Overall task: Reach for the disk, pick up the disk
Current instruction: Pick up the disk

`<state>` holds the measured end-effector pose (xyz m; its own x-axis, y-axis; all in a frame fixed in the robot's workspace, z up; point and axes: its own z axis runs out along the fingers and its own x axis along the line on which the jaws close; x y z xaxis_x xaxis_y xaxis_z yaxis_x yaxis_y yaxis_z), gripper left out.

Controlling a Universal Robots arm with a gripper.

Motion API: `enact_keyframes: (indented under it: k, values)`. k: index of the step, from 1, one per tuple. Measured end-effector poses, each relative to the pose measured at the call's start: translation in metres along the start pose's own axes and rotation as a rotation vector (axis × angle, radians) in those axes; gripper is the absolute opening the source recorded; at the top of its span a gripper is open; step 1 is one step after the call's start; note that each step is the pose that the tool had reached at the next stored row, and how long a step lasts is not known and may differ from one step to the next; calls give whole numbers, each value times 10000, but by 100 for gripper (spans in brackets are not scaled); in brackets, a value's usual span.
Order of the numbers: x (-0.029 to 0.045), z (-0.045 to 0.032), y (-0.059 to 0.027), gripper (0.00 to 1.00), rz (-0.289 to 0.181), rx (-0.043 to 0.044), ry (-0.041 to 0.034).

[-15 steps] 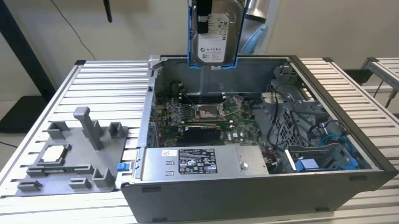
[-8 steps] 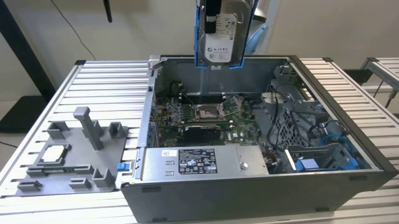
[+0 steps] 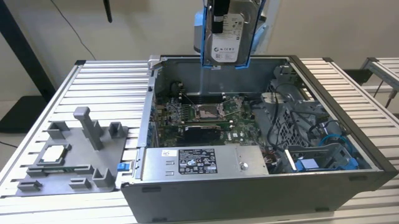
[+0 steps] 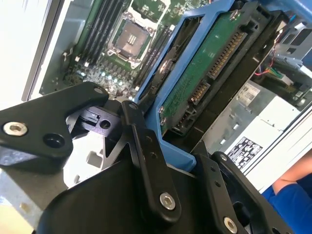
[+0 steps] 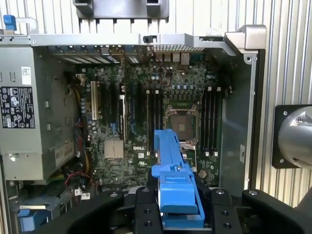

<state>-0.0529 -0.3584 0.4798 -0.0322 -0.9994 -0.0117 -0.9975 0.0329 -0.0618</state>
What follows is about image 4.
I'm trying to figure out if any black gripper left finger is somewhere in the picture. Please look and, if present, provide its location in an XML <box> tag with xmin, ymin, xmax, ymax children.
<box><xmin>0</xmin><ymin>81</ymin><xmax>182</xmax><ymax>221</ymax></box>

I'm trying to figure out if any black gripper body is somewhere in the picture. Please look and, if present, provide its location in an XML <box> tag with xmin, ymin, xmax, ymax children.
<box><xmin>36</xmin><ymin>143</ymin><xmax>293</xmax><ymax>234</ymax></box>

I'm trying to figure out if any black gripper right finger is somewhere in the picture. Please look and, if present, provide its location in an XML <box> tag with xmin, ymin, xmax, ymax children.
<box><xmin>191</xmin><ymin>140</ymin><xmax>271</xmax><ymax>234</ymax></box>

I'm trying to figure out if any hard disk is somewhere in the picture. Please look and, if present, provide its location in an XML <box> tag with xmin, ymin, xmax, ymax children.
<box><xmin>134</xmin><ymin>0</ymin><xmax>288</xmax><ymax>173</ymax></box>

